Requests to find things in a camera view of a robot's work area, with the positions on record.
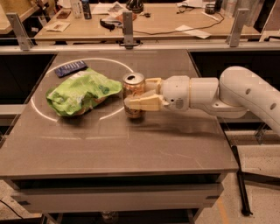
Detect middle metal bracket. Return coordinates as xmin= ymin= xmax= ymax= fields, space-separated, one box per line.
xmin=121 ymin=10 xmax=137 ymax=50

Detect green rice chip bag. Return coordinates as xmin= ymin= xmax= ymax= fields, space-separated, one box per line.
xmin=45 ymin=68 xmax=122 ymax=116

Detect right metal bracket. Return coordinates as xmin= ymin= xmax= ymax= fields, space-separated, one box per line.
xmin=226 ymin=8 xmax=249 ymax=47

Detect black cable on desk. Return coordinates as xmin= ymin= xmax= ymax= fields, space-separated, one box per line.
xmin=133 ymin=11 xmax=226 ymax=36

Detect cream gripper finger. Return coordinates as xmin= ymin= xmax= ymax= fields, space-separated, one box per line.
xmin=124 ymin=90 xmax=169 ymax=111
xmin=144 ymin=78 xmax=162 ymax=94

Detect blue snack bar wrapper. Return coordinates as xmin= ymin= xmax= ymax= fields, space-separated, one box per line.
xmin=54 ymin=60 xmax=88 ymax=78

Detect left metal bracket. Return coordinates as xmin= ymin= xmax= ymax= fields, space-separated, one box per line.
xmin=6 ymin=12 xmax=33 ymax=51

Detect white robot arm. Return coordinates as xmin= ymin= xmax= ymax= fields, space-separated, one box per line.
xmin=124 ymin=66 xmax=280 ymax=135

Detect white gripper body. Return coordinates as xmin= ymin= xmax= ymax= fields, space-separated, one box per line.
xmin=160 ymin=76 xmax=190 ymax=111

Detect black floor pole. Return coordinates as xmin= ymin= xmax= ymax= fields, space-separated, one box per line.
xmin=231 ymin=145 xmax=253 ymax=216

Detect orange LaCroix can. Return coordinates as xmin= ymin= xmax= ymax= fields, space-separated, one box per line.
xmin=122 ymin=73 xmax=144 ymax=119

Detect white paper sheet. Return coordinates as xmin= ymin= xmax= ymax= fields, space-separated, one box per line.
xmin=176 ymin=25 xmax=211 ymax=39

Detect metal bracket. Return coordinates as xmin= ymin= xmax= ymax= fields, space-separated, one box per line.
xmin=226 ymin=8 xmax=249 ymax=47
xmin=6 ymin=12 xmax=33 ymax=51
xmin=121 ymin=10 xmax=137 ymax=50

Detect white table drawer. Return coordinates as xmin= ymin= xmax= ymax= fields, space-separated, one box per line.
xmin=12 ymin=184 xmax=223 ymax=214

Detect black sunglasses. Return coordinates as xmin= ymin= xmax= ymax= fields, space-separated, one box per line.
xmin=100 ymin=19 xmax=116 ymax=32

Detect dark spray can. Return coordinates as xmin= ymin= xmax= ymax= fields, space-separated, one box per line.
xmin=81 ymin=0 xmax=92 ymax=19

